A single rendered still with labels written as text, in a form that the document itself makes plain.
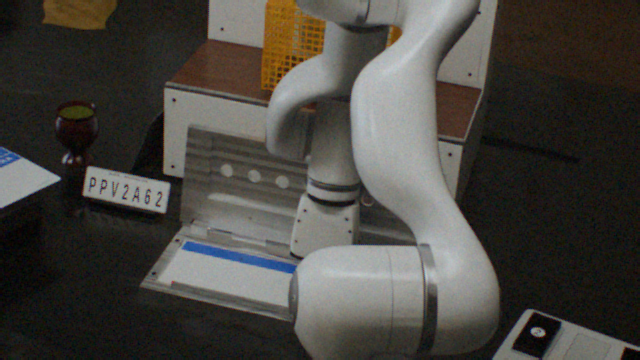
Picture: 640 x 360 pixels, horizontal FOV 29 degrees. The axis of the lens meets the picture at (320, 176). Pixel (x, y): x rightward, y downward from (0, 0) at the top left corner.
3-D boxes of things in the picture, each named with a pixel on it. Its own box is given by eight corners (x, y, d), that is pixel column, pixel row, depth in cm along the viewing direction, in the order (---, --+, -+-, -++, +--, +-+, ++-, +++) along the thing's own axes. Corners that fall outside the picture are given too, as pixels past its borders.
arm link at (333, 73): (275, 16, 166) (260, 169, 188) (391, 31, 166) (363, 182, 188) (282, -24, 172) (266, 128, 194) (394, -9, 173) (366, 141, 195)
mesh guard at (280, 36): (260, 88, 219) (265, 3, 211) (292, 45, 236) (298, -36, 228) (384, 112, 215) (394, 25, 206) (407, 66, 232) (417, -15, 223)
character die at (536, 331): (511, 349, 192) (513, 343, 191) (532, 317, 200) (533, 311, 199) (541, 359, 190) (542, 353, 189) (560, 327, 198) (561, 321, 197)
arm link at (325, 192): (298, 179, 188) (296, 197, 189) (354, 190, 186) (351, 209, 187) (312, 164, 195) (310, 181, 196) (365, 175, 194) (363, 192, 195)
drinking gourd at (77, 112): (47, 156, 234) (45, 105, 229) (87, 145, 239) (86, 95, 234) (68, 175, 229) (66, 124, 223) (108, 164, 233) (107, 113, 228)
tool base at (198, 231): (139, 297, 198) (139, 279, 196) (184, 232, 215) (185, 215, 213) (403, 359, 189) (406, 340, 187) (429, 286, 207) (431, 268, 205)
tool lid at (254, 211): (187, 126, 204) (190, 123, 206) (178, 229, 211) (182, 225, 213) (445, 178, 196) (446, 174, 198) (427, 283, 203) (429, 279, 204)
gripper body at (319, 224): (294, 190, 189) (286, 257, 192) (358, 203, 187) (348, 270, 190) (307, 176, 196) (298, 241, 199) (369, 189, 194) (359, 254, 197)
